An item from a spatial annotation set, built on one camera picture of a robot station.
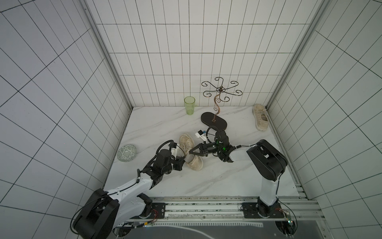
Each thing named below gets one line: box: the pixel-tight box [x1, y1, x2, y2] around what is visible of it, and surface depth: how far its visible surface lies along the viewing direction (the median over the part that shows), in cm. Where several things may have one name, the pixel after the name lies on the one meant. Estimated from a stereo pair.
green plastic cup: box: [184, 96, 196, 116], surface depth 109 cm
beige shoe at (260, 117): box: [252, 103, 270, 131], surface depth 106 cm
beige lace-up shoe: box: [179, 133, 204, 172], surface depth 82 cm
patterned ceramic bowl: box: [116, 143, 138, 163], surface depth 94 cm
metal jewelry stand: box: [200, 77, 243, 130], surface depth 92 cm
